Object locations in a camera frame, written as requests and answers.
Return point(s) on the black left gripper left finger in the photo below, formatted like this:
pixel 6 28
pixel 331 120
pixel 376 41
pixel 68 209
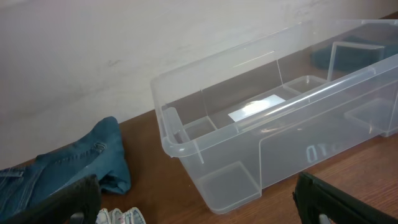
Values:
pixel 78 202

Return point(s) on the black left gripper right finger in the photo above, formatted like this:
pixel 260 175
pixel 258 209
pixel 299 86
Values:
pixel 319 202

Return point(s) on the clear plastic storage bin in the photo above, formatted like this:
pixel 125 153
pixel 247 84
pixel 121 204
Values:
pixel 325 112

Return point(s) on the dark blue folded jeans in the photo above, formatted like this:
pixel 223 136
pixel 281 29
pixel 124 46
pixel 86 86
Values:
pixel 99 153

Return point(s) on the light blue folded jeans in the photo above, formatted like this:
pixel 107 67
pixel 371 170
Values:
pixel 115 216

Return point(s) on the white label in bin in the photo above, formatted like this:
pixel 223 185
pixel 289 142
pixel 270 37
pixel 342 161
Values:
pixel 255 107

